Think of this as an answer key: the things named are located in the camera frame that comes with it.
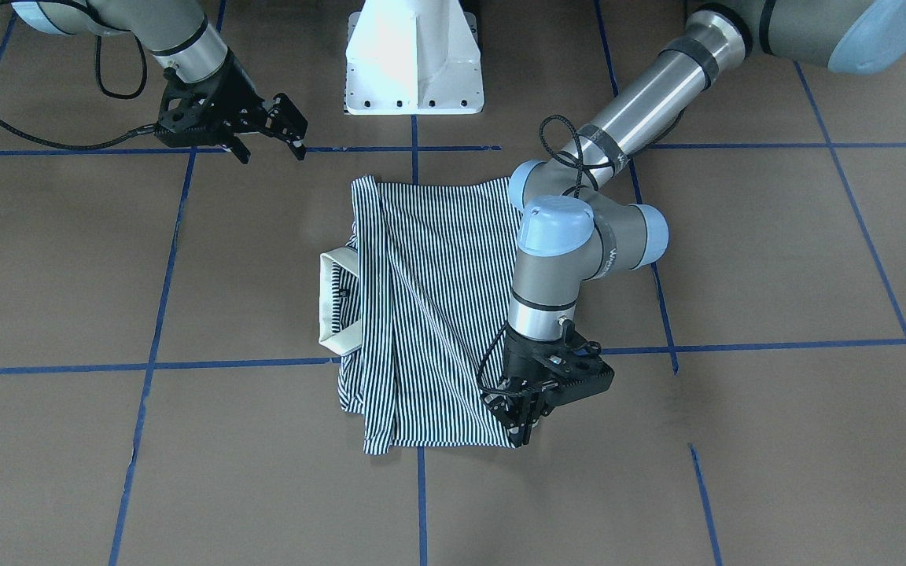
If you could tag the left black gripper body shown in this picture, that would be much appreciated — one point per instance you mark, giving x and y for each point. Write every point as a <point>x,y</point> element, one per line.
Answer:
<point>519,361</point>

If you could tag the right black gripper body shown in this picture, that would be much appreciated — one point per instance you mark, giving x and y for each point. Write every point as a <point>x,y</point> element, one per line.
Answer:
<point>237,96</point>

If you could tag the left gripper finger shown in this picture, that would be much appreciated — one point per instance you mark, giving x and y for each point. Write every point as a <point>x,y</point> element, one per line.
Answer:
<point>530,425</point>
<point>516,434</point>

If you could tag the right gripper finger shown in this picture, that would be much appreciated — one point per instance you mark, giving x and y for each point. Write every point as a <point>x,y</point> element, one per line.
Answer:
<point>239,149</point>
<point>297,147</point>

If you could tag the striped polo shirt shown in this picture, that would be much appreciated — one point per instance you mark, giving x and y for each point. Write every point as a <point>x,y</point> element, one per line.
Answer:
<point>412,302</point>

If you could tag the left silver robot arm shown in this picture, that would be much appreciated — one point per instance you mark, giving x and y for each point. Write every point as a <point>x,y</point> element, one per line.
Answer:
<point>574,231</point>

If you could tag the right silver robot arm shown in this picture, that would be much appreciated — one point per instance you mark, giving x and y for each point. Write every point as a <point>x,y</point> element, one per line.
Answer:
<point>178,34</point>

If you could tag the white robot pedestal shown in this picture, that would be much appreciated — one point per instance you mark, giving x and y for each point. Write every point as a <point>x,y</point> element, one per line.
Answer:
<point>418,58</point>

